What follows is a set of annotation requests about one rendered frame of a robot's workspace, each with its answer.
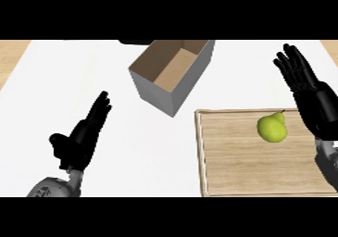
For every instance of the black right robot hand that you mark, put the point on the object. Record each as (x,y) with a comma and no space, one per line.
(319,102)

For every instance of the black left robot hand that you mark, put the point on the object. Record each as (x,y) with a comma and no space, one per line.
(81,135)

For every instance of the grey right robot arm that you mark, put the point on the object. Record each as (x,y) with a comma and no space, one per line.
(329,163)

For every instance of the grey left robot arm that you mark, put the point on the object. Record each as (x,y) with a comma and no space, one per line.
(56,186)

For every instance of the green pear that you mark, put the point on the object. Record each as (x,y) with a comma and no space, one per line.
(271,127)

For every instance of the pale wooden tray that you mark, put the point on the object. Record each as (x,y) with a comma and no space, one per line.
(257,160)

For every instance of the open cardboard box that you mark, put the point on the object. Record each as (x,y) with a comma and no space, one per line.
(173,74)

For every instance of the dark object cut off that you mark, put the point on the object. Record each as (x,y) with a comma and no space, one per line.
(134,41)

